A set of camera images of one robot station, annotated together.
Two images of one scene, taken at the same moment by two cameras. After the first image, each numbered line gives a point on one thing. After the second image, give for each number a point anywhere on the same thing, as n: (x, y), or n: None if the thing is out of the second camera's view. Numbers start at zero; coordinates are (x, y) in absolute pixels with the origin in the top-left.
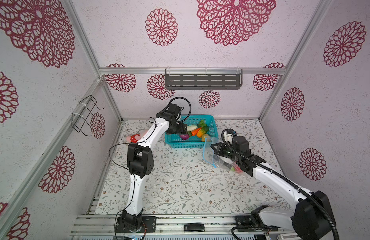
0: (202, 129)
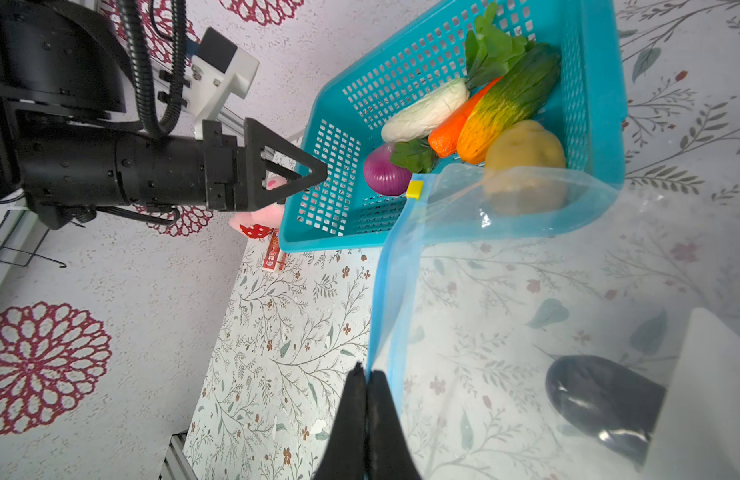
0: (515, 98)
